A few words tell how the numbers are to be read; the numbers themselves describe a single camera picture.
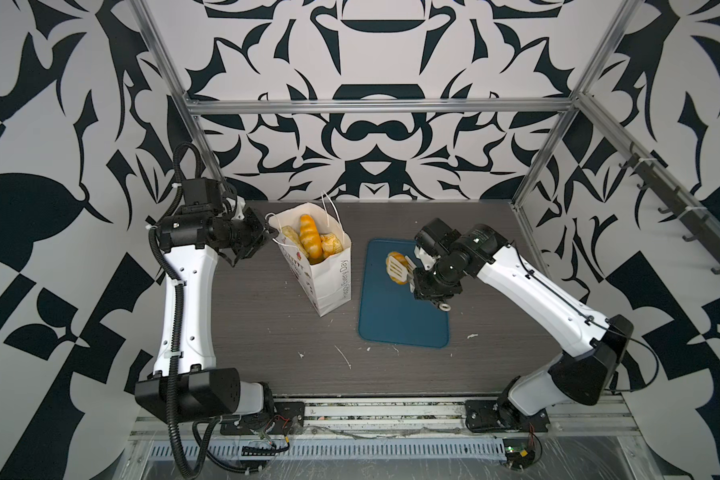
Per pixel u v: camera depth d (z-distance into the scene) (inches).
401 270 31.1
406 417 29.9
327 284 30.7
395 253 33.6
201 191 20.6
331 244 32.7
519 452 28.0
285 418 28.6
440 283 24.1
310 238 32.8
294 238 33.7
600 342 16.1
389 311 34.9
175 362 15.0
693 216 23.0
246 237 23.8
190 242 17.7
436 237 21.8
